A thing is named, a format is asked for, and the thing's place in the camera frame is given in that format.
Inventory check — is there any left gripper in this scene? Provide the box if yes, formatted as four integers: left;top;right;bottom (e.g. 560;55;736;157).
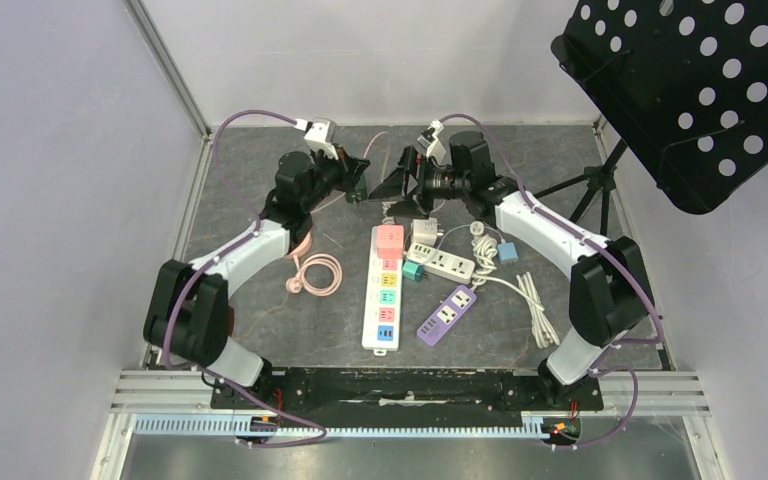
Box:
301;144;371;213

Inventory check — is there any pink cube socket adapter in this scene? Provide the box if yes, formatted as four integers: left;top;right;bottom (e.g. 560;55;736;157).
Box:
375;224;404;261

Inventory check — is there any round pink socket hub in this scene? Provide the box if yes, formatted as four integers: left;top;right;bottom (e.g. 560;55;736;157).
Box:
288;231;313;259

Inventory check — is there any white multicolour power strip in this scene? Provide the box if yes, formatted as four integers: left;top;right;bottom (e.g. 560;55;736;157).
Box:
361;225;403;356

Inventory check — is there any blue usb charger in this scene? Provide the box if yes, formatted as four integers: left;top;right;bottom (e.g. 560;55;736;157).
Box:
497;242;519;265

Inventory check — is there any dark green cube adapter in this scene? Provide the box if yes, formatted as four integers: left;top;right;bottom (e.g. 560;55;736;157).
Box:
345;174;369;205

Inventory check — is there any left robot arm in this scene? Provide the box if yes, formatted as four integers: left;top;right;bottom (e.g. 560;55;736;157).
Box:
143;148;370;408

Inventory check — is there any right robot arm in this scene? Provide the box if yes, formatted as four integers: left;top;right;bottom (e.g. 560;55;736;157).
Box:
369;129;658;408

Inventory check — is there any white cube adapter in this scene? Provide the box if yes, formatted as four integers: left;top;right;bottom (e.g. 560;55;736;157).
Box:
411;218;443;246

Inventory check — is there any white usb power strip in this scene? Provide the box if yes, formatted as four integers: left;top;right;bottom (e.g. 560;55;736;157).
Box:
406;243;475;285

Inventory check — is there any teal usb charger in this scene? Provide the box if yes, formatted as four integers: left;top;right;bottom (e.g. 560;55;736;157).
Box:
402;260;428;282

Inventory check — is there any purple power strip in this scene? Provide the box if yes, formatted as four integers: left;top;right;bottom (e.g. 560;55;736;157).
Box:
416;285;477;347

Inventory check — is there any black music stand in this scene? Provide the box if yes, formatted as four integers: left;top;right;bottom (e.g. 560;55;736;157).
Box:
550;1;768;215

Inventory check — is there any white cable plug bundle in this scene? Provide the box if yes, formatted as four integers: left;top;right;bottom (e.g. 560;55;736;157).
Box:
380;201;410;226

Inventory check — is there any mint green usb cable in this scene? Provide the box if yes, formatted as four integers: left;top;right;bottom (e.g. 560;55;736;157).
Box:
433;222;508;256

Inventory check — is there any white power strip cable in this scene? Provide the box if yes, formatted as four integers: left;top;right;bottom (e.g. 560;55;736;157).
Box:
467;222;562;350

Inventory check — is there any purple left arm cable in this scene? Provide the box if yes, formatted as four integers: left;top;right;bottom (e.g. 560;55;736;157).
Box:
158;109;329;450

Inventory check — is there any pink coiled hub cable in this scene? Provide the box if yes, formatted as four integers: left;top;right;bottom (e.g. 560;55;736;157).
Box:
285;251;345;297

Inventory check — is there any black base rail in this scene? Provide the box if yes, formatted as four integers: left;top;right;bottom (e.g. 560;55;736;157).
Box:
198;365;604;432

